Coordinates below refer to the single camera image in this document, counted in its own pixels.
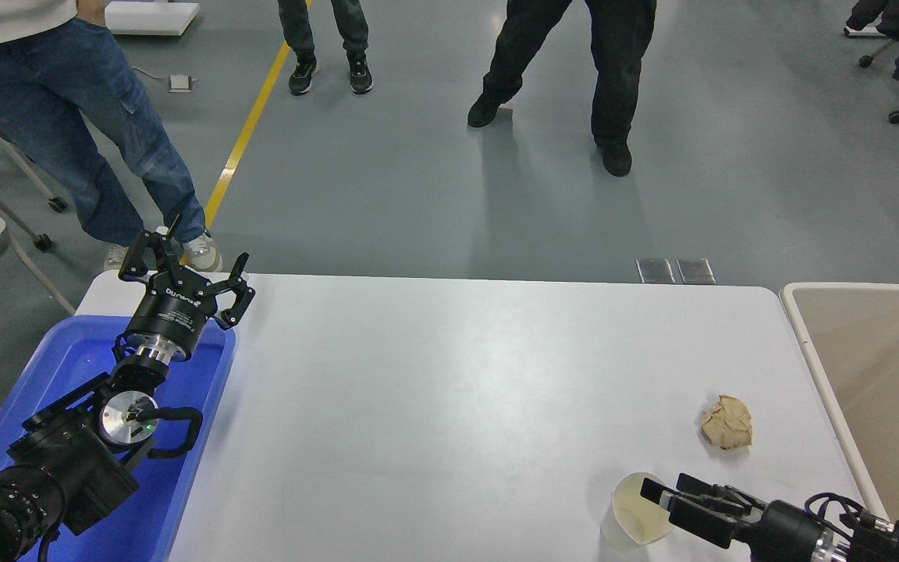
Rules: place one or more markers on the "small white floor box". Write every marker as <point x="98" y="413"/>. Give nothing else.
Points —
<point x="179" y="82"/>

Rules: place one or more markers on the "blue plastic tray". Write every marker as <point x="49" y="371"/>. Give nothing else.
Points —
<point x="200" y="390"/>

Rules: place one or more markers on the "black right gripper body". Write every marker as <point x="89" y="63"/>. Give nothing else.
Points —
<point x="793" y="535"/>

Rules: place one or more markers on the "crumpled tan paper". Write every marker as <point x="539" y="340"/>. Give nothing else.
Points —
<point x="726" y="423"/>

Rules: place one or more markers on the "metal floor plate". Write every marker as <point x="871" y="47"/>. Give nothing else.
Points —
<point x="696" y="271"/>
<point x="655" y="271"/>

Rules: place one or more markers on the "white paper cup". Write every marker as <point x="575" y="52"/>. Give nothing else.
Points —
<point x="627" y="517"/>

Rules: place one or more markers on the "large pale bin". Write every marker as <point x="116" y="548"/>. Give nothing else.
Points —
<point x="879" y="367"/>

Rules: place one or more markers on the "grey rolling frame with castors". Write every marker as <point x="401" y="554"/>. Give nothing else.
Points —
<point x="57" y="204"/>

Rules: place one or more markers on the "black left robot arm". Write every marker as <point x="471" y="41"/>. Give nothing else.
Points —
<point x="65" y="460"/>

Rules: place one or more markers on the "white flat floor board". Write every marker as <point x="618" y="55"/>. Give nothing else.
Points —
<point x="145" y="17"/>

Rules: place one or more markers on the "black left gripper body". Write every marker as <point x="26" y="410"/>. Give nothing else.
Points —
<point x="171" y="312"/>

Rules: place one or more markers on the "person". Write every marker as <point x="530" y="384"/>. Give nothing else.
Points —
<point x="301" y="31"/>
<point x="67" y="101"/>
<point x="613" y="62"/>

